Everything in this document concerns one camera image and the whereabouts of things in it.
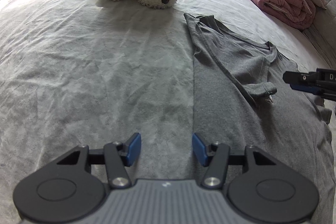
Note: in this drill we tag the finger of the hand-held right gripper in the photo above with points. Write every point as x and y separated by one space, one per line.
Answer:
302 78

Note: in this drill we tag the grey t-shirt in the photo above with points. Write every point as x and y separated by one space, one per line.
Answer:
249 113

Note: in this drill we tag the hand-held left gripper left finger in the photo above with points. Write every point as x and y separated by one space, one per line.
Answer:
134 148

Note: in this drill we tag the grey quilted headboard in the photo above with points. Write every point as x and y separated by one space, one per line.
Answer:
325 29

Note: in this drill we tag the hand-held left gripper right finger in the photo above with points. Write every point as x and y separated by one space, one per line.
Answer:
199 148

